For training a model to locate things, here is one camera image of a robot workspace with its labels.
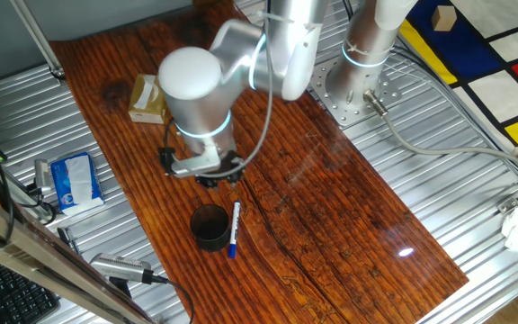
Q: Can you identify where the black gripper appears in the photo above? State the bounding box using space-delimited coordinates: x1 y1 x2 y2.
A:
194 150 246 190

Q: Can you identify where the white marker pen blue cap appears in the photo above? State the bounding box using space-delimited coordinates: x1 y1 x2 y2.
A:
228 200 242 259

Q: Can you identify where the black mesh pen holder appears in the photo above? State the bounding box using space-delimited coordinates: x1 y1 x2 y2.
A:
190 203 232 253

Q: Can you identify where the black pen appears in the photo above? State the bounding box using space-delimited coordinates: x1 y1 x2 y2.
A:
57 227 81 256

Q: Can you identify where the gold tissue pack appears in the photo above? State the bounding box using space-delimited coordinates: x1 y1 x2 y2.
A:
128 74 169 125

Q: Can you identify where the blue tissue pack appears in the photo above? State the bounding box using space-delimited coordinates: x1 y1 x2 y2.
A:
50 151 105 216

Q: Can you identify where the slanted metal pole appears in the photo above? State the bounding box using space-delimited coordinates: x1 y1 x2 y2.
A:
9 0 67 81

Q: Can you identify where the black keyboard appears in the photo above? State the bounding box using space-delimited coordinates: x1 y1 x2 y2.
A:
0 256 61 324

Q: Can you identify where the small wooden cube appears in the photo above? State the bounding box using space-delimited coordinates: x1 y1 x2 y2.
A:
431 5 458 32

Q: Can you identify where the colourful block pattern mat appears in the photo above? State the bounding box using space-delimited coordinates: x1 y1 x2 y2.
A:
397 0 518 149

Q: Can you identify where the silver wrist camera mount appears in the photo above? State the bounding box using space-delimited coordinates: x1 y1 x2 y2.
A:
158 146 222 179

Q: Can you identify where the grey cable along arm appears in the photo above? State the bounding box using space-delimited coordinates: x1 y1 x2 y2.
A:
207 0 274 179

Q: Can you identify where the silver camera with black cable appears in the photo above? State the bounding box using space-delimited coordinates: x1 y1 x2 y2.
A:
89 252 196 324

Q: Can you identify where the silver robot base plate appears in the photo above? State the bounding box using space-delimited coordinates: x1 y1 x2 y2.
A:
308 58 403 127

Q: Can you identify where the small silver side camera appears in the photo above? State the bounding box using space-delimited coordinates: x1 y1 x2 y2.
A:
32 158 56 191

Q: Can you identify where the aluminium frame bar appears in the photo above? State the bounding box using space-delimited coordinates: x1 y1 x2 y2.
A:
0 179 156 324

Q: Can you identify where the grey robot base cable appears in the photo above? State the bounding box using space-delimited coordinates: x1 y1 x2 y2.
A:
362 89 518 177

